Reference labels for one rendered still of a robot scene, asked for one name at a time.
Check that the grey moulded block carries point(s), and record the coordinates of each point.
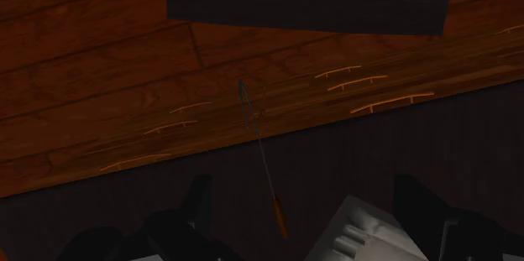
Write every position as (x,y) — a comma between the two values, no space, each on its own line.
(368,229)

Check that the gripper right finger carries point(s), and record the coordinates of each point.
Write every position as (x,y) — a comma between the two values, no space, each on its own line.
(425,215)

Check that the wooden chest of drawers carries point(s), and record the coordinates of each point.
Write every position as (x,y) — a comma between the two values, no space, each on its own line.
(450,137)

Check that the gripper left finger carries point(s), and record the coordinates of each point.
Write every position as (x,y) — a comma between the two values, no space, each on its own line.
(172,235)

